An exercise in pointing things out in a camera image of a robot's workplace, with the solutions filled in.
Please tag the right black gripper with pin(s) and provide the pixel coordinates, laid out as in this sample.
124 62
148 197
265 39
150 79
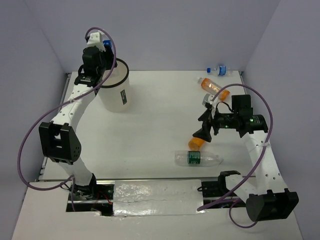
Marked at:
204 133

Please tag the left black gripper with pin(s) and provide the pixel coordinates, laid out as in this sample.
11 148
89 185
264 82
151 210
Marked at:
109 56

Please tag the blue label water bottle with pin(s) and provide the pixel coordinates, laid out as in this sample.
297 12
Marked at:
107 43

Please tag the green label clear bottle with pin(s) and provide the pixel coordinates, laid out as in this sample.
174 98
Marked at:
189 158

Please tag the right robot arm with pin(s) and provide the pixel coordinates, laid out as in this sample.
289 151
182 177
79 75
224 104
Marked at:
270 199

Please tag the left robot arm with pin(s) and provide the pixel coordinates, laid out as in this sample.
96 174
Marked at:
58 137

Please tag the white bin with black rim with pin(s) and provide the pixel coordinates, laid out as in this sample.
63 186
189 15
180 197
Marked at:
115 92

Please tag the small orange juice bottle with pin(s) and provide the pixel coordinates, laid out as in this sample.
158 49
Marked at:
195 144

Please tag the long orange label bottle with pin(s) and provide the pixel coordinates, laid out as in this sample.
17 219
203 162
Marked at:
212 88

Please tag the small blue cap bottle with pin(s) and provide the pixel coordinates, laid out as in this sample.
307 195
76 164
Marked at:
220 71

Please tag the silver tape strip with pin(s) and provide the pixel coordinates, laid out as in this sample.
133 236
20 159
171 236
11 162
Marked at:
157 198

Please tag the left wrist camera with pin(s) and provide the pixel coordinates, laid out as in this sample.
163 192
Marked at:
95 39

